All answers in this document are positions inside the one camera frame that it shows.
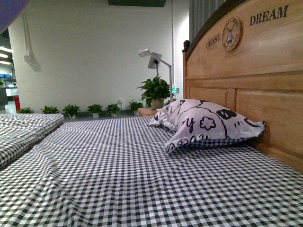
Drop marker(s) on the wooden headboard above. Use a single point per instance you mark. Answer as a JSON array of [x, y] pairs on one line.
[[248, 57]]

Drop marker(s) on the large potted green plant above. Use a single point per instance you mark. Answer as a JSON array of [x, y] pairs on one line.
[[156, 90]]

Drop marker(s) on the cartoon print pillow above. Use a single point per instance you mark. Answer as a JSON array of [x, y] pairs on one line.
[[203, 123]]

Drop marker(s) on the white articulated desk lamp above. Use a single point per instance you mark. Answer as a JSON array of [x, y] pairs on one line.
[[154, 62]]

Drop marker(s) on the green digital clock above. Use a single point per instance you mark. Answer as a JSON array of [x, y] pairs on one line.
[[175, 90]]

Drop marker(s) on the far wooden nightstand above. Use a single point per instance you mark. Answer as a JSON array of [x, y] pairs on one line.
[[147, 111]]

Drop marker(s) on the black white checkered bedsheet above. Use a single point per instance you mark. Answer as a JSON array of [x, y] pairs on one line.
[[115, 173]]

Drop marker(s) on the small potted plant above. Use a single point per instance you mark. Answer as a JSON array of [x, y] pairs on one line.
[[71, 110], [25, 111], [95, 110], [134, 106], [49, 110], [113, 109]]

